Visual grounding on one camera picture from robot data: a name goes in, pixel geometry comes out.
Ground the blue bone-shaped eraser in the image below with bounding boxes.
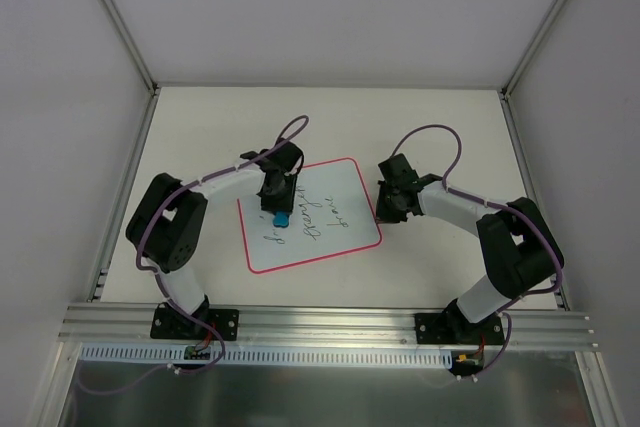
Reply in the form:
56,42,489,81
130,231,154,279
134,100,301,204
273,211,290,228

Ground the white slotted cable duct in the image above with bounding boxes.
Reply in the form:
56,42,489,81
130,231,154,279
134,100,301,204
79,343,453,370

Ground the aluminium mounting rail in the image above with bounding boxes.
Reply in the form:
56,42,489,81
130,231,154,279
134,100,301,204
57,302,601,352

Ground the pink framed whiteboard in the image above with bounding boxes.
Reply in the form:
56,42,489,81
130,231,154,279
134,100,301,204
237,157,383,274

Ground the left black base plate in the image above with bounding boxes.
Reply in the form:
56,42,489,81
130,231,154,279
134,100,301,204
150,303,240,342

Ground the aluminium frame post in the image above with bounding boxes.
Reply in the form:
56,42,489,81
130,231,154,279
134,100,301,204
499,0,604,218
86,0,159,302

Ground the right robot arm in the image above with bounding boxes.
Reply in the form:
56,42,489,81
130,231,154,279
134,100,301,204
375,154,564,345

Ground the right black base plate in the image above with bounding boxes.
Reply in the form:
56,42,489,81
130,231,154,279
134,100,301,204
413,312,505,346

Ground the left aluminium frame post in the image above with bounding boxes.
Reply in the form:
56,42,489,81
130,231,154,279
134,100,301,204
86,0,159,302

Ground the right aluminium frame post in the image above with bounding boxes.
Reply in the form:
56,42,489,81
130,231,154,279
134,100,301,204
499,0,604,218

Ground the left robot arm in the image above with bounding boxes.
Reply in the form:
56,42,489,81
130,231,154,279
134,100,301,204
125,138,304,338

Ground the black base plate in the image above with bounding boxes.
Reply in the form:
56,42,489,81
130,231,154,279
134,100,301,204
150,303,240,342
413,312,505,346

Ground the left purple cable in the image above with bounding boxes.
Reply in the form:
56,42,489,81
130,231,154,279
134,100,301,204
74,115,310,393

